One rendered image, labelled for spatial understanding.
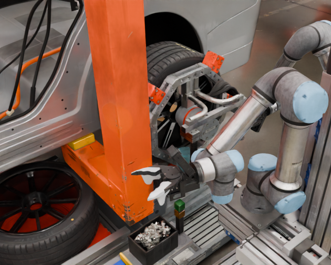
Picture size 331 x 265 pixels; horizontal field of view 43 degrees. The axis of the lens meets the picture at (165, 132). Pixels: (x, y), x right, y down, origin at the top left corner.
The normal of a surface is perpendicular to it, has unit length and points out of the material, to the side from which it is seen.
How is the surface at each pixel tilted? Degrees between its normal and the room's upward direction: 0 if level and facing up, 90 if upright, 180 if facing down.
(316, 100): 82
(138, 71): 90
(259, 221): 0
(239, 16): 90
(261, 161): 7
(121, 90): 90
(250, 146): 0
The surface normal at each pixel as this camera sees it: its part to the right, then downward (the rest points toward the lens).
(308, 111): 0.39, 0.41
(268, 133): -0.02, -0.81
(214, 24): 0.63, 0.44
